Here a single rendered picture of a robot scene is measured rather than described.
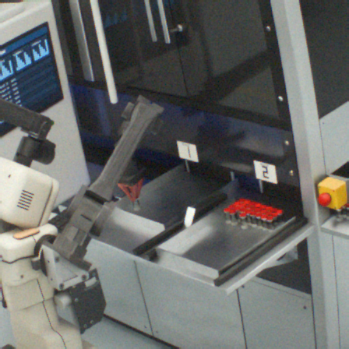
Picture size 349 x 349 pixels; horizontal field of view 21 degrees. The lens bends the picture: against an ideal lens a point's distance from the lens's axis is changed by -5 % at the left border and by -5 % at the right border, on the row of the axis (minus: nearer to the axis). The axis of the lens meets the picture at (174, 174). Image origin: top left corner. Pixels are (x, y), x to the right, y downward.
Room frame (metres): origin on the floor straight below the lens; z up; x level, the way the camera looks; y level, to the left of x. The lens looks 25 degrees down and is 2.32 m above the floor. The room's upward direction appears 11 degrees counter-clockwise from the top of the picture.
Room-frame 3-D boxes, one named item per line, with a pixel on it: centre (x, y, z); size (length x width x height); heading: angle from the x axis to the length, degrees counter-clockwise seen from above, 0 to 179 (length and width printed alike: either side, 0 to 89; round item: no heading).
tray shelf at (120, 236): (2.69, -0.04, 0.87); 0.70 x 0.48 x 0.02; 39
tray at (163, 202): (2.87, 0.01, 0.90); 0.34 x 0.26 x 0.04; 129
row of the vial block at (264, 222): (2.60, -0.20, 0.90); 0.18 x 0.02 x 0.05; 39
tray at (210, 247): (2.53, -0.12, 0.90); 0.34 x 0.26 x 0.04; 129
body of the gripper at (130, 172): (2.85, 0.14, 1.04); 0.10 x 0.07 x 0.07; 145
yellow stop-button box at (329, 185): (2.49, -0.45, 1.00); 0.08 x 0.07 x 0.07; 129
